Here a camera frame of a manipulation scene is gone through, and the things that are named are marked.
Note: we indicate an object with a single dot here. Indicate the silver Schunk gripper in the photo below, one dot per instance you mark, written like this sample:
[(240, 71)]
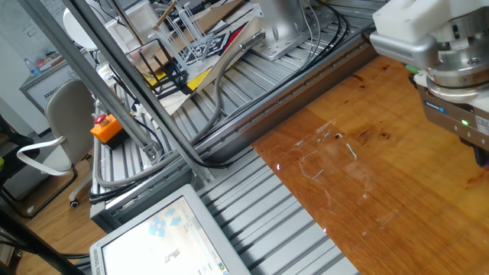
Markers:
[(451, 118)]

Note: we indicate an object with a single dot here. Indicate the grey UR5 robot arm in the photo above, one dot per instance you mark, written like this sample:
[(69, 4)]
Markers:
[(412, 19)]

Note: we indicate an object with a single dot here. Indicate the printed marker calibration board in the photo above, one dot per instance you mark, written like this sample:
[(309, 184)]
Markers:
[(225, 42)]

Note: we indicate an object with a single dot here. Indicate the brown cardboard sheet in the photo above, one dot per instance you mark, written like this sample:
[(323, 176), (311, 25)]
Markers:
[(217, 17)]

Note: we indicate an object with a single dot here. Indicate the white robot teach pendant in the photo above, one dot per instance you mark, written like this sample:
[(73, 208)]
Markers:
[(172, 237)]

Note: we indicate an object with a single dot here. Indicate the wooden stick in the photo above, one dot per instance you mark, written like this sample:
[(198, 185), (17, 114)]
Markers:
[(165, 15)]

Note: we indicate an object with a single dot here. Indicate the white plastic storage box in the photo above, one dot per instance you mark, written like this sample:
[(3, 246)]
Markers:
[(143, 15)]

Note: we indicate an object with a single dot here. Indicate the orange emergency stop box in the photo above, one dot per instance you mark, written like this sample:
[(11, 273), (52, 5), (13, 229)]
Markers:
[(109, 130)]

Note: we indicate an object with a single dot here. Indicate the beige office chair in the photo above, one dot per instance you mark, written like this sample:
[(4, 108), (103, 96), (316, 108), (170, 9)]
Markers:
[(68, 114)]

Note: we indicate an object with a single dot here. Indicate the white round panel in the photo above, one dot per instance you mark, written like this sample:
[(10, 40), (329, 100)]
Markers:
[(74, 30)]

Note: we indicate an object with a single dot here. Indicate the white cabinet with label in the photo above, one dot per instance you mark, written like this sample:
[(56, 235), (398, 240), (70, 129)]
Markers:
[(49, 91)]

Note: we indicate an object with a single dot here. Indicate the black metal bar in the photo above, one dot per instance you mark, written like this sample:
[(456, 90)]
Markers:
[(38, 244)]

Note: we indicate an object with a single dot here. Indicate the clear water bottle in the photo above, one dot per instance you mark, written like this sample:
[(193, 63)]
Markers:
[(32, 68)]

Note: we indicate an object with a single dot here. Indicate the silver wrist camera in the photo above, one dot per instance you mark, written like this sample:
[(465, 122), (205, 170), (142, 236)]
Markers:
[(405, 51)]

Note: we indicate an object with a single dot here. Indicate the silver metal pedestal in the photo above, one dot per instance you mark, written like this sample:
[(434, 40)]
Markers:
[(280, 23)]

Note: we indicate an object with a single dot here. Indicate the grey aluminium frame post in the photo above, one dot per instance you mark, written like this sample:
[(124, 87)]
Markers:
[(88, 72), (139, 89)]

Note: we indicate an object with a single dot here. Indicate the white wall whiteboard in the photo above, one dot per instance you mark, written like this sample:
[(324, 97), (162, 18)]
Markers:
[(19, 26)]

